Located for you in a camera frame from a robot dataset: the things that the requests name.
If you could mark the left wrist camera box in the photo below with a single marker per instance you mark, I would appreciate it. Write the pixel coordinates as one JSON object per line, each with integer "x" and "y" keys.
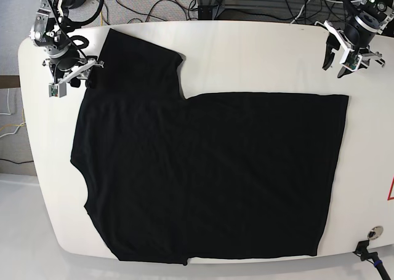
{"x": 350, "y": 60}

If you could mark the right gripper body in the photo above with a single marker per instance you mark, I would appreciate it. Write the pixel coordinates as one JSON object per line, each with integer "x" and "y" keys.
{"x": 68, "y": 64}

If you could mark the silver table grommet right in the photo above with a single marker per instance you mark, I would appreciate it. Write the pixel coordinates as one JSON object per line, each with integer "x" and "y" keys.
{"x": 375, "y": 232}

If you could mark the red warning triangle sticker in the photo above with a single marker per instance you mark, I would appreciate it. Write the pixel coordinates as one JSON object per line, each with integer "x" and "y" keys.
{"x": 390, "y": 194}

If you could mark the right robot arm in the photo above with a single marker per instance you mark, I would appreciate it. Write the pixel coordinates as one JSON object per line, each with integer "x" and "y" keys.
{"x": 52, "y": 27}

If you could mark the black T-shirt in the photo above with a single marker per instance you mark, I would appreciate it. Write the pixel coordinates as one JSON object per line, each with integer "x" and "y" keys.
{"x": 233, "y": 175}

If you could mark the black clamp with cable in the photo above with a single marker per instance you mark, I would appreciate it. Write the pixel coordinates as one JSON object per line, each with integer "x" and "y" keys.
{"x": 372, "y": 257}

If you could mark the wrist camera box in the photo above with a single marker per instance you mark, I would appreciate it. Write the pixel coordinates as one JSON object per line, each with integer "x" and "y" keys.
{"x": 57, "y": 90}
{"x": 350, "y": 60}

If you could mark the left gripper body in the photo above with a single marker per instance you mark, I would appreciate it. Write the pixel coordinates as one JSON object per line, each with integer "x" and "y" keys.
{"x": 356, "y": 39}

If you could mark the aluminium frame post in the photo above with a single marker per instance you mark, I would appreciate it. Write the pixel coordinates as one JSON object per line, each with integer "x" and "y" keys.
{"x": 210, "y": 9}

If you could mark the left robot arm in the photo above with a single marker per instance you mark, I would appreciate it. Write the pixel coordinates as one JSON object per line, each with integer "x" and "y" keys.
{"x": 366, "y": 19}

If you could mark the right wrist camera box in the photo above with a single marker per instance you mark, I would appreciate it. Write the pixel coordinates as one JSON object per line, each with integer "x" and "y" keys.
{"x": 57, "y": 90}

